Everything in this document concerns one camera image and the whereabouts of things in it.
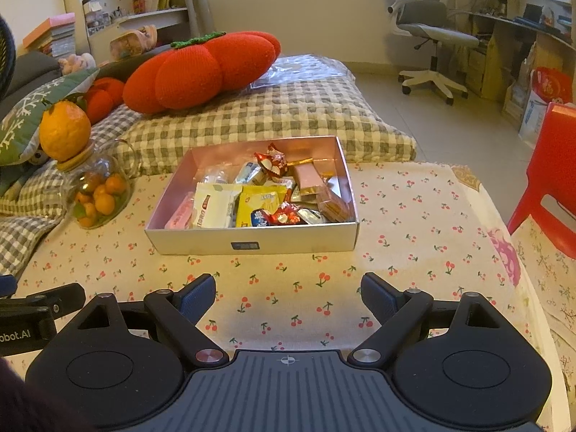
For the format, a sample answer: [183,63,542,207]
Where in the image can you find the pale green snack packet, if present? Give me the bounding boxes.
[233,161,264,186]

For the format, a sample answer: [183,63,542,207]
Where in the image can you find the curved desk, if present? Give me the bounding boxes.
[468,9,576,55]

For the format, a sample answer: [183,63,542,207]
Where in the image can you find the grey and white office chair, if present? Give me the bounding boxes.
[386,0,480,106]

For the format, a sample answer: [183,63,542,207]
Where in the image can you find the white and blue bag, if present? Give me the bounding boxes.
[517,90,552,149]

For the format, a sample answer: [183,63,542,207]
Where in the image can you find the red snack packet round pictures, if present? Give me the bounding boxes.
[269,201,303,226]

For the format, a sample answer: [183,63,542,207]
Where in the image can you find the long gold snack packet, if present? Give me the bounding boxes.
[288,157,325,198]

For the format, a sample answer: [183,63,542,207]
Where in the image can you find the silver cardboard box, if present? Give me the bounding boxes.
[144,135,361,256]

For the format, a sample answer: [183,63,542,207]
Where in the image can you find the large orange fruit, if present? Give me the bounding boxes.
[39,100,91,163]

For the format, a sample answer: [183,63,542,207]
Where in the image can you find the cherry print cloth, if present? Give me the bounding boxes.
[9,159,568,370]

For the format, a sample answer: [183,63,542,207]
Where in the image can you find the red snack packet white lettering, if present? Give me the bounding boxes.
[253,143,289,177]

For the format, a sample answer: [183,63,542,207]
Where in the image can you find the clear brown cake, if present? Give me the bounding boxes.
[315,186,356,224]

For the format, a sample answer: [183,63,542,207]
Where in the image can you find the clear plastic bag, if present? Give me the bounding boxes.
[249,54,349,88]

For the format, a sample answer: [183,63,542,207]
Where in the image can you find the red plastic stool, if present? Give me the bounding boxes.
[508,102,576,253]

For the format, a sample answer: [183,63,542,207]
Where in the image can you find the beige plush toy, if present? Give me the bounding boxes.
[109,24,158,61]

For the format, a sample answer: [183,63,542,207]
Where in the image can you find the clear white snack packet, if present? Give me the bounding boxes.
[200,167,235,186]

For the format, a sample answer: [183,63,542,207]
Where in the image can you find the black fan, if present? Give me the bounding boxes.
[0,15,18,100]

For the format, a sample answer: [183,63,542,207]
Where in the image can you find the cream floral sheet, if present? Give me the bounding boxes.
[450,164,576,432]

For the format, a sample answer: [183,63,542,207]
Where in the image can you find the green leaf pattern pillow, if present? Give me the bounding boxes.
[0,67,100,166]

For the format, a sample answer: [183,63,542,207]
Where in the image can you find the large red tomato plush cushion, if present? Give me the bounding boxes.
[122,31,282,115]

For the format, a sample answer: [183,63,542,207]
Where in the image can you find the pile of small oranges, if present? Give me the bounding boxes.
[73,172,129,228]

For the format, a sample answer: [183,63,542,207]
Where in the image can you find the white shelf unit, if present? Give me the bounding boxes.
[72,0,192,64]

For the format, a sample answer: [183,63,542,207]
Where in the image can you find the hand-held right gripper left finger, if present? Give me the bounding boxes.
[49,274,229,368]

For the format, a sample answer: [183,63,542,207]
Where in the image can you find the glass jar with wooden lid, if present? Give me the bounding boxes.
[56,139,142,230]

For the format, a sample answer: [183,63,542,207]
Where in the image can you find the grey plush toy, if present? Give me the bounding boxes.
[18,148,50,167]

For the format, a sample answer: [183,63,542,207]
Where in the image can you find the red bag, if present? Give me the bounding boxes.
[530,67,574,104]

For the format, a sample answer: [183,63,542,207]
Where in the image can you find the grey sofa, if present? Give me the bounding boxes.
[0,50,61,109]

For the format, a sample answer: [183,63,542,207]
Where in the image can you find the small red-orange plush cushion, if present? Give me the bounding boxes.
[83,76,126,124]

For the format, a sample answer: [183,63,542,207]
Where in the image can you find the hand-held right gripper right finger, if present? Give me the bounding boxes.
[348,272,525,368]

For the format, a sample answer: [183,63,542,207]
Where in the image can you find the pink snack packet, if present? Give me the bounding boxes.
[164,191,195,230]

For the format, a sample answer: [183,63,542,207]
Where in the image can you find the yellow snack packet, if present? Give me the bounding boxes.
[235,184,289,229]

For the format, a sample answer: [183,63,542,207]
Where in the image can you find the stack of books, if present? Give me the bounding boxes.
[22,13,76,58]

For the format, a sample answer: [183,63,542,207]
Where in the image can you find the cream snack packet red stripe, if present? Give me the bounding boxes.
[192,182,243,229]

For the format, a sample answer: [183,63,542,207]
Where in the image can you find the pink plush toy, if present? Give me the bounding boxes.
[58,53,97,75]

